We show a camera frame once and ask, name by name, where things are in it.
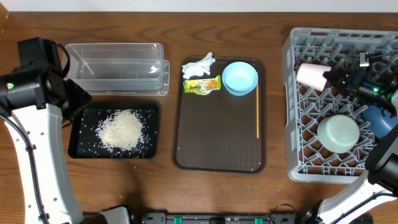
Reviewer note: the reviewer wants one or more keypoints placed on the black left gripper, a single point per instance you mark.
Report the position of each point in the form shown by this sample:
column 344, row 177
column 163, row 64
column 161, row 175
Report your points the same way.
column 78, row 96

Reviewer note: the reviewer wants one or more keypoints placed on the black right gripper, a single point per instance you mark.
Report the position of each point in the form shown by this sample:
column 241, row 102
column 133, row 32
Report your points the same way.
column 353, row 83

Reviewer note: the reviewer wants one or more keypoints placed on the pink cup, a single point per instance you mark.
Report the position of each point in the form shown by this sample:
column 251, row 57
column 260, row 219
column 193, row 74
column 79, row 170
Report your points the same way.
column 312, row 75

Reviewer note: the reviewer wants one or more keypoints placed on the white rice pile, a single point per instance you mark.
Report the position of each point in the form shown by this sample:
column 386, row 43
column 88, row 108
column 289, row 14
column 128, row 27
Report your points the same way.
column 121, row 130

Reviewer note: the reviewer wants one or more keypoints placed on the mint green bowl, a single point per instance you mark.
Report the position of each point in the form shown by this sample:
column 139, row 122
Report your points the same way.
column 338, row 133

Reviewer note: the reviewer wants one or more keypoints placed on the dark blue plate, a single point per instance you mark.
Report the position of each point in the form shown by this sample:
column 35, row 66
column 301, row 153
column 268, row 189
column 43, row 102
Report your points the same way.
column 380, row 123

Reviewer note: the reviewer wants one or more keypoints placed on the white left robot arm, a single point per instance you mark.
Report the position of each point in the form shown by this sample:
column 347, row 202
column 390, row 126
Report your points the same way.
column 35, row 101

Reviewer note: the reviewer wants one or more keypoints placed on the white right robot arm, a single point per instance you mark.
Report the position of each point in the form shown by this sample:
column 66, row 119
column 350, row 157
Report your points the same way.
column 376, row 185

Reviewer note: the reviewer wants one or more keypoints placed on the grey dishwasher rack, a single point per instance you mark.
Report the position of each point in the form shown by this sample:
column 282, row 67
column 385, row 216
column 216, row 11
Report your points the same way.
column 307, row 159

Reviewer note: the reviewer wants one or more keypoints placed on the clear plastic bin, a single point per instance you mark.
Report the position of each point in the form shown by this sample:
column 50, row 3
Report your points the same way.
column 113, row 51

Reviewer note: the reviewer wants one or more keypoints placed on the black plastic tray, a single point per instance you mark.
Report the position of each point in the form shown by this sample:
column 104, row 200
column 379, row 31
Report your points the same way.
column 149, row 149

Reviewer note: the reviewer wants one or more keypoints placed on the wooden chopstick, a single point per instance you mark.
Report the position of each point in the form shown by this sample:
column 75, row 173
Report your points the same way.
column 257, row 112

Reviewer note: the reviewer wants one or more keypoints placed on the light blue bowl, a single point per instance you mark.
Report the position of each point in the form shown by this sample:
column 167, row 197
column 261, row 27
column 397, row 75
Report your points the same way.
column 239, row 78

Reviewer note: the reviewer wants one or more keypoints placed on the yellow snack wrapper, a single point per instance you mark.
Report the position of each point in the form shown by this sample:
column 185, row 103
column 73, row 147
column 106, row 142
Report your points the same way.
column 202, row 86

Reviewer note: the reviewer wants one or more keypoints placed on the crumpled white tissue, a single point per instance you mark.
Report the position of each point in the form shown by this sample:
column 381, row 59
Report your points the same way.
column 198, row 69

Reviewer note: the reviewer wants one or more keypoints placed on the brown serving tray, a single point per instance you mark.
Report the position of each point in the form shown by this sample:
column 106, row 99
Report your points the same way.
column 217, row 132

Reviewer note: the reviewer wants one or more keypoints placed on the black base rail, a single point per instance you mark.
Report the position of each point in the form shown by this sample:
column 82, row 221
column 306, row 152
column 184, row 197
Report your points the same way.
column 162, row 218

